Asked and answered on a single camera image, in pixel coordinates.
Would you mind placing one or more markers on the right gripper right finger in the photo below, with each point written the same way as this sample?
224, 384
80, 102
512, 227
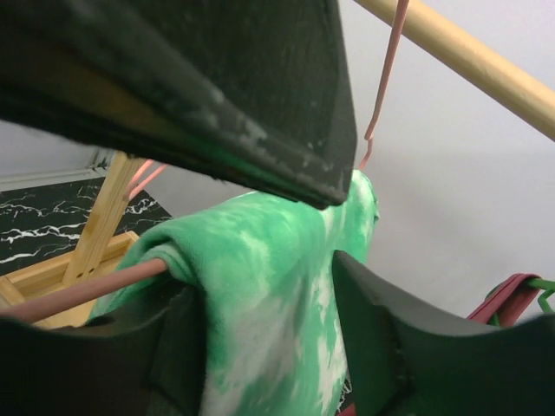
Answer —
455, 359

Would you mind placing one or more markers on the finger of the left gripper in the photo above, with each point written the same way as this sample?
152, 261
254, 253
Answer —
252, 92

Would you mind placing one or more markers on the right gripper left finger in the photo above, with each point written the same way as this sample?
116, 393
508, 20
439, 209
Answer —
147, 357

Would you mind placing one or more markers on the green patterned garment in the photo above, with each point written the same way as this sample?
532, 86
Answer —
274, 341

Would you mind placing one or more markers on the pink wire hanger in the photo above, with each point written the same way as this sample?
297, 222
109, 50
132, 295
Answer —
144, 176
44, 307

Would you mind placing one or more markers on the green plastic hanger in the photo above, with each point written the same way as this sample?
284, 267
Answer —
515, 295

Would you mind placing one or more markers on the maroon tank top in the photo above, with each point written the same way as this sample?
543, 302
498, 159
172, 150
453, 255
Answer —
503, 299

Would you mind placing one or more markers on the black marbled table mat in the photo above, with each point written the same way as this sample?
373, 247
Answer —
41, 222

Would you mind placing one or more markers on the wooden clothes rack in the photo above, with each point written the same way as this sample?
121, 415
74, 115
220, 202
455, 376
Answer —
493, 74

